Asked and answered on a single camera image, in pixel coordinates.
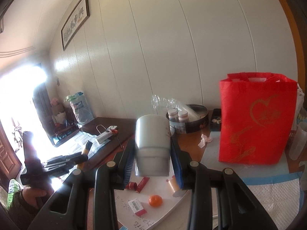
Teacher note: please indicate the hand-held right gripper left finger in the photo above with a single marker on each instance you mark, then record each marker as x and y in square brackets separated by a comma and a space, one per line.
[127, 167]

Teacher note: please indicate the person's left hand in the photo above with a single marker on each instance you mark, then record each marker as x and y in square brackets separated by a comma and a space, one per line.
[31, 194]

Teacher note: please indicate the brown bottle white lid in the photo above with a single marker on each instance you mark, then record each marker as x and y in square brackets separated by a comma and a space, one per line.
[183, 117]
[172, 116]

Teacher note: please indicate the crumpled white wrapper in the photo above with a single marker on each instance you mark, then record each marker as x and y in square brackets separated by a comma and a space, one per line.
[205, 141]

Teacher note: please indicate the red tube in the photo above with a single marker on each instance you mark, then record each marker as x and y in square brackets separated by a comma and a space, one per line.
[142, 184]

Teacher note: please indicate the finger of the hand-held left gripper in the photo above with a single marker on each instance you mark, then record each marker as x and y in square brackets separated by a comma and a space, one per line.
[58, 170]
[69, 160]

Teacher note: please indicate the brown tape roll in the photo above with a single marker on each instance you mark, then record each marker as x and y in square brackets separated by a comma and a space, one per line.
[174, 186]

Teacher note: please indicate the small black box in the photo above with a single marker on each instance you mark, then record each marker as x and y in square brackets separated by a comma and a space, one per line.
[215, 121]

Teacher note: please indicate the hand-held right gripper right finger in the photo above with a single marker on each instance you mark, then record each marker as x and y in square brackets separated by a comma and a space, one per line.
[177, 170]

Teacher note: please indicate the framed calligraphy picture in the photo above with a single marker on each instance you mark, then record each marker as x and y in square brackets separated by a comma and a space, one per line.
[74, 21]

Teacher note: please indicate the white power strip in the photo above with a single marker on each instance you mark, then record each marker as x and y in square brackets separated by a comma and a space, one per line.
[104, 137]

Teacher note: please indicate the orange mandarin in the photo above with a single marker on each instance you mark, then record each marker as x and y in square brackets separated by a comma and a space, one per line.
[156, 200]

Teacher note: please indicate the light grey cup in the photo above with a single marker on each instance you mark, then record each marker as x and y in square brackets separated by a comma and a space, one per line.
[152, 143]

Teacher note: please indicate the red and white box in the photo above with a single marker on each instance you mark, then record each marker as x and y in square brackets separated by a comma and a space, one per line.
[137, 207]

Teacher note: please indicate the clear plastic bag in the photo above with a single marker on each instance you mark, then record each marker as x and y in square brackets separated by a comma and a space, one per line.
[160, 103]

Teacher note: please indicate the red fabric bag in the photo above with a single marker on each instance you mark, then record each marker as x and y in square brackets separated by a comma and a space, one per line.
[256, 124]

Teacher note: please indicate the white plastic bag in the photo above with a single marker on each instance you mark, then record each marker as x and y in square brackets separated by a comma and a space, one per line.
[301, 105]

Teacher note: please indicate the pink flower bouquet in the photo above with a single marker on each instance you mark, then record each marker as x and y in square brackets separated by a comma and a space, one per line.
[57, 105]

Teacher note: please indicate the person's left forearm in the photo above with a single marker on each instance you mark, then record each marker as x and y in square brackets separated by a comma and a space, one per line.
[21, 216]

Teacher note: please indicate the white board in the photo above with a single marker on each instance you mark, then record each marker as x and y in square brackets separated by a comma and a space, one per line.
[153, 218]

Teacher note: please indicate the green patterned cloth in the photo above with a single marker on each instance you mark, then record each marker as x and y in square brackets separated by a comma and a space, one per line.
[13, 191]

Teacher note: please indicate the wooden door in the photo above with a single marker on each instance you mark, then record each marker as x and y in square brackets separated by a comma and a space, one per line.
[9, 153]

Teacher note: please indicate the round dark tin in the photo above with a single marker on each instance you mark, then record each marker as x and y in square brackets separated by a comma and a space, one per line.
[191, 127]

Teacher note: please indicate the clear plastic container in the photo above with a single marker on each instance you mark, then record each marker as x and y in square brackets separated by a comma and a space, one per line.
[298, 141]

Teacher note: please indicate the small red cap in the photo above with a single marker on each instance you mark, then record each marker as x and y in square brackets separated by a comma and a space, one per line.
[131, 186]

